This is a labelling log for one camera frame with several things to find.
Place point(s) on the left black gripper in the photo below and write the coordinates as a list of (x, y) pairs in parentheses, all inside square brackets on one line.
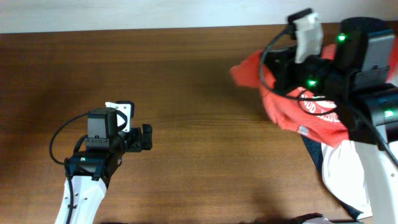
[(135, 145)]

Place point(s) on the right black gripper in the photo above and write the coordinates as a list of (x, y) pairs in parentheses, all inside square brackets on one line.
[(283, 72)]

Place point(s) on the red soccer t-shirt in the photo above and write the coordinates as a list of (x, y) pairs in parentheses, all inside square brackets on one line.
[(303, 117)]

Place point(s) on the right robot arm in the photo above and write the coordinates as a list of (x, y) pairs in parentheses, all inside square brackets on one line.
[(356, 81)]

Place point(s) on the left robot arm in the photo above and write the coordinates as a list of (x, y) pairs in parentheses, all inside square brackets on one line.
[(96, 157)]

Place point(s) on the navy blue garment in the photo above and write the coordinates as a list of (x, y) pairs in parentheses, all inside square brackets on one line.
[(315, 151)]

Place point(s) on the white printed t-shirt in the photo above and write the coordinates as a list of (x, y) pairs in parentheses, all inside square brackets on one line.
[(363, 178)]

